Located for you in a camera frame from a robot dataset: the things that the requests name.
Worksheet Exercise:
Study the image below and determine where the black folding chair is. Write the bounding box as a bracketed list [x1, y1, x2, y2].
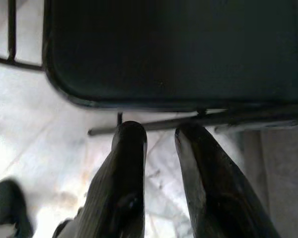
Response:
[43, 0, 298, 137]

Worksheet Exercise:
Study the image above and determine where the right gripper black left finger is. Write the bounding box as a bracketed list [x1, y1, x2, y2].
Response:
[74, 120, 148, 238]

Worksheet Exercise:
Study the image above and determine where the black metal frame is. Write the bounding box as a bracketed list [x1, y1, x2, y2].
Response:
[0, 0, 44, 72]

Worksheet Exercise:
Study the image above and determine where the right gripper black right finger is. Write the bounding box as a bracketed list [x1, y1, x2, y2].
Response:
[174, 122, 281, 238]

